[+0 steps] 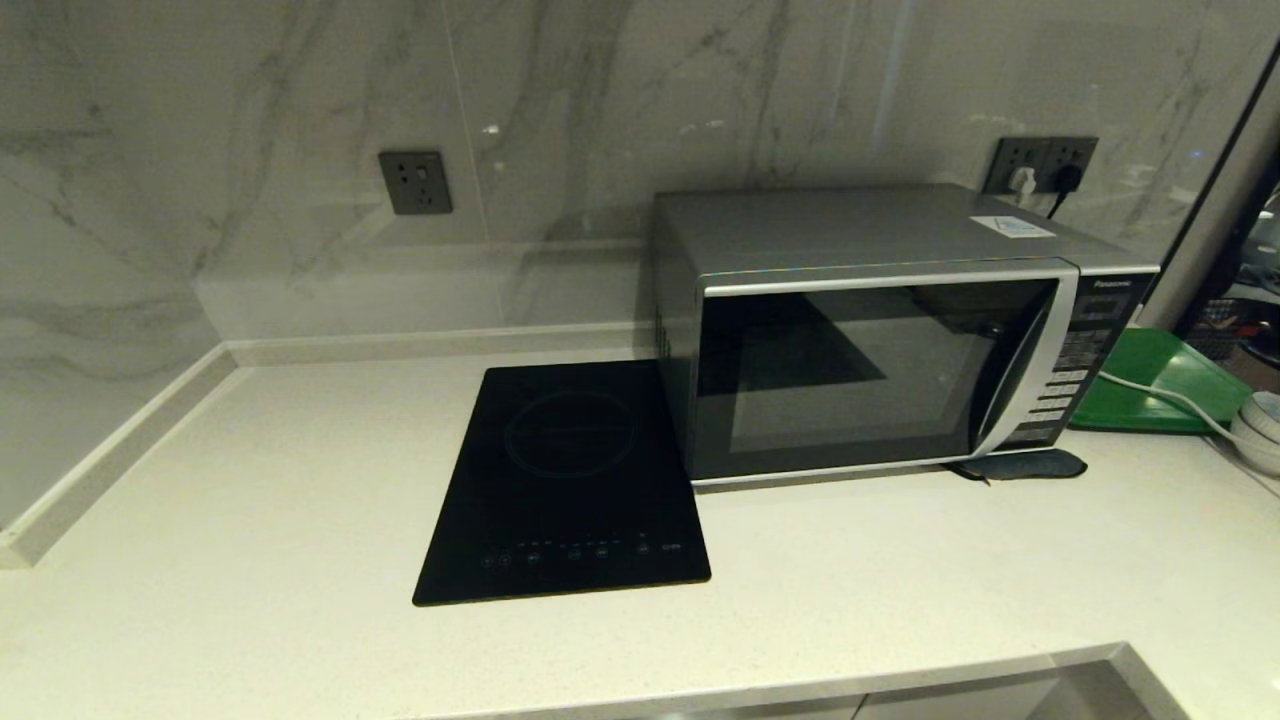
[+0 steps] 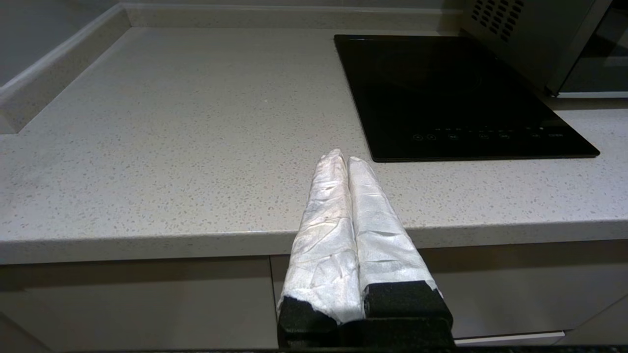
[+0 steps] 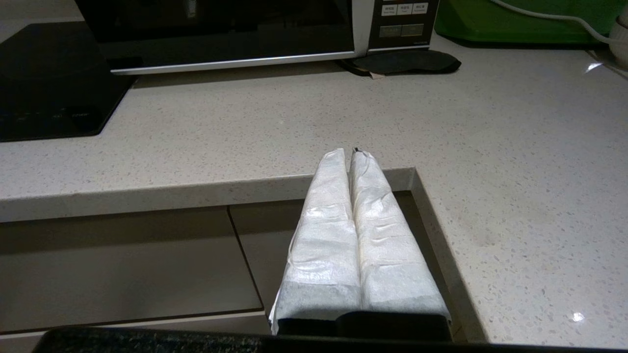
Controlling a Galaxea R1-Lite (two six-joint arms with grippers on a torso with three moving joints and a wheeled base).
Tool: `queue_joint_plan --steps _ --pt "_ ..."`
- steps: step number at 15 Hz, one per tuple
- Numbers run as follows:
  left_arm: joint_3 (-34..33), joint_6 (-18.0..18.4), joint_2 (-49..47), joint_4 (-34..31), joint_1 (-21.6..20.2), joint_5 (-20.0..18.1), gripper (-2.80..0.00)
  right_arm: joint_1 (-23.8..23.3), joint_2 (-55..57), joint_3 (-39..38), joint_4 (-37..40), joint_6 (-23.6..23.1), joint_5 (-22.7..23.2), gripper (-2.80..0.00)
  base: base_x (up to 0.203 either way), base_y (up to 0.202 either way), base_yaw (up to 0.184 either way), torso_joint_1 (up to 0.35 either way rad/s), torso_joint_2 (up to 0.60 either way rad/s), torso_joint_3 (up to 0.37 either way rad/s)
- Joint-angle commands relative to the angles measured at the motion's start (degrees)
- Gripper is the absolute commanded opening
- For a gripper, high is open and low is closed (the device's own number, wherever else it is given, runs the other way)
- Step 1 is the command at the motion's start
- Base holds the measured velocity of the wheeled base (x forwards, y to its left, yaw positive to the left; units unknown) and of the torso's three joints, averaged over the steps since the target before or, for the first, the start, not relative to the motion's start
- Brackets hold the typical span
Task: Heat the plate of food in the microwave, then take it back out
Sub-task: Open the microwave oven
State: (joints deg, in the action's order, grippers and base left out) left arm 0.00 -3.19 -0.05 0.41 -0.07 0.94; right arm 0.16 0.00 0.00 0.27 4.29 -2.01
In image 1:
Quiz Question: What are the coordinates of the silver microwave oven body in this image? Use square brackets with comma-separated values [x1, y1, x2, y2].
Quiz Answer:
[652, 184, 1162, 487]

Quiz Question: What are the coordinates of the black induction cooktop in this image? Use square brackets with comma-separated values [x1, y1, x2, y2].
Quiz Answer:
[412, 358, 713, 608]

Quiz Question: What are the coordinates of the white sticker label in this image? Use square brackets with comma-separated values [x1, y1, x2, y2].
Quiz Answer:
[968, 214, 1057, 240]

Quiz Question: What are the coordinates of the dark cloth pad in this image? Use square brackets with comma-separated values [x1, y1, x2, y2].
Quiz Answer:
[950, 448, 1089, 486]

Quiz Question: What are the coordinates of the green cutting board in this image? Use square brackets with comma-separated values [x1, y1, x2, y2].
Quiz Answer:
[1068, 326, 1253, 435]

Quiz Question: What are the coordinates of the black mesh basket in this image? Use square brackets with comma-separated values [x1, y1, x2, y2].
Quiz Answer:
[1185, 297, 1246, 361]

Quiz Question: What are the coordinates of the grey single wall socket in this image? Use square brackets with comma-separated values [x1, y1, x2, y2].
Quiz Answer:
[378, 150, 454, 216]

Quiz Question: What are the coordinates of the grey double wall socket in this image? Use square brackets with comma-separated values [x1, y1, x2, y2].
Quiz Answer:
[983, 136, 1099, 197]

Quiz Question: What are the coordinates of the black power plug with cable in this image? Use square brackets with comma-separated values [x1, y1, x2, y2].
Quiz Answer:
[1045, 165, 1085, 220]

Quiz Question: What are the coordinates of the white power cable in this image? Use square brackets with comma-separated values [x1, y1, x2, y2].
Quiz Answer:
[1098, 370, 1280, 498]

